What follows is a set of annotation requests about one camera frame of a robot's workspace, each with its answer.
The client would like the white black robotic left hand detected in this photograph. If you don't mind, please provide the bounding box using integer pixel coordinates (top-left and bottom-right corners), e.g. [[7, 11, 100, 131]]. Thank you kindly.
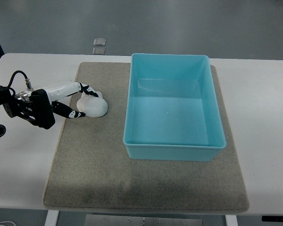
[[25, 81, 98, 129]]

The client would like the white bunny toy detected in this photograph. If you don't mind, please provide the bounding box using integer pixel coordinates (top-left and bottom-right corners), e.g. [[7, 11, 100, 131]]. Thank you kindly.
[[76, 91, 108, 118]]

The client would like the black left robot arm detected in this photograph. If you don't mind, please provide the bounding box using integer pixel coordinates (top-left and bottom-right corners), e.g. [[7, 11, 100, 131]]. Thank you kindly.
[[0, 70, 33, 138]]

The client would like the blue plastic box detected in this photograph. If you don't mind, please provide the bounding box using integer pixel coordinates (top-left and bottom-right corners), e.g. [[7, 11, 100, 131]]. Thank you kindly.
[[123, 53, 226, 161]]

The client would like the grey felt mat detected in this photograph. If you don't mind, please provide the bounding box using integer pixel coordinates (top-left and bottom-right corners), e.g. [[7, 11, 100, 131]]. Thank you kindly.
[[43, 62, 250, 214]]

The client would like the lower metal floor plate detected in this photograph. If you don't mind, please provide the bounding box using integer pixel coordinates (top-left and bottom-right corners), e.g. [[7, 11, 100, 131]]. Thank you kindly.
[[92, 47, 105, 55]]

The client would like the metal floor plate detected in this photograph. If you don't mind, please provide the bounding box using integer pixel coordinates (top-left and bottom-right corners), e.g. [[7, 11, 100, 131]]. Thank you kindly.
[[92, 47, 105, 55], [93, 38, 106, 46]]

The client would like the upper metal floor plate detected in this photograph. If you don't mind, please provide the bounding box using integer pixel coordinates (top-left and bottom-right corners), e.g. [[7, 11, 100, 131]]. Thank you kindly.
[[93, 38, 106, 46]]

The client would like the left white table leg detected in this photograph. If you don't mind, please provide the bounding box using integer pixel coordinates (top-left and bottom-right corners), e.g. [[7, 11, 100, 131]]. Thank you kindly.
[[44, 210, 59, 226]]

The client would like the white table leg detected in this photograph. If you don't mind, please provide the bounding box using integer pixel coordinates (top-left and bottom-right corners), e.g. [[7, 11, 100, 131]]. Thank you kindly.
[[225, 215, 238, 226], [44, 210, 59, 226]]

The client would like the metal table crossbar plate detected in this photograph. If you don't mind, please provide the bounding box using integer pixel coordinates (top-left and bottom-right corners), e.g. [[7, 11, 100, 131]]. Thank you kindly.
[[84, 214, 203, 226]]

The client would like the right white table leg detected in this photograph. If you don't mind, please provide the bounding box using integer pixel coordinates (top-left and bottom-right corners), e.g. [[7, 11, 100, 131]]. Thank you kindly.
[[225, 215, 238, 226]]

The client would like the black table control panel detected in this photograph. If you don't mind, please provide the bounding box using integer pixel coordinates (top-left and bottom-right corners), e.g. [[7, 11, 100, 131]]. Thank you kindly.
[[261, 216, 283, 222]]

